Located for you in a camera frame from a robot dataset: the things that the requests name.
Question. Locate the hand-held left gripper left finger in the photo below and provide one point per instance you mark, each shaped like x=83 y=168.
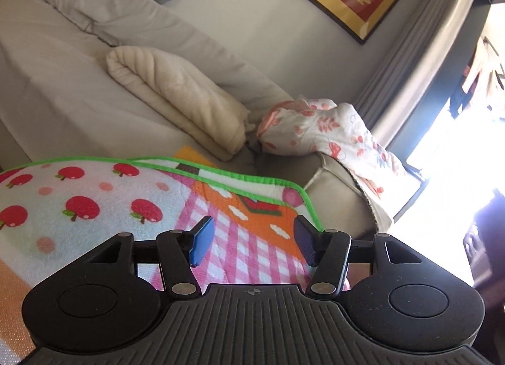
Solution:
x=201 y=242

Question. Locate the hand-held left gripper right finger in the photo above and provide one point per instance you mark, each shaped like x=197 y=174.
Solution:
x=305 y=242

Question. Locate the white floral blanket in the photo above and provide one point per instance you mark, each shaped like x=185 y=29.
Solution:
x=315 y=124

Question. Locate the colourful printed play mat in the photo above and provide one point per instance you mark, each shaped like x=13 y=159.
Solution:
x=79 y=207

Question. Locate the folded beige blanket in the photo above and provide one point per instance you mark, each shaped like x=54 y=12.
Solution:
x=177 y=100

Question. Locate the grey curtain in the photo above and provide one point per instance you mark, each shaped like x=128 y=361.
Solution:
x=414 y=73

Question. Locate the beige sofa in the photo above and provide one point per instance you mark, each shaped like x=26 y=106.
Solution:
x=59 y=93

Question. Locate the hanging clothes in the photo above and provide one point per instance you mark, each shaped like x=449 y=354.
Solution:
x=469 y=81

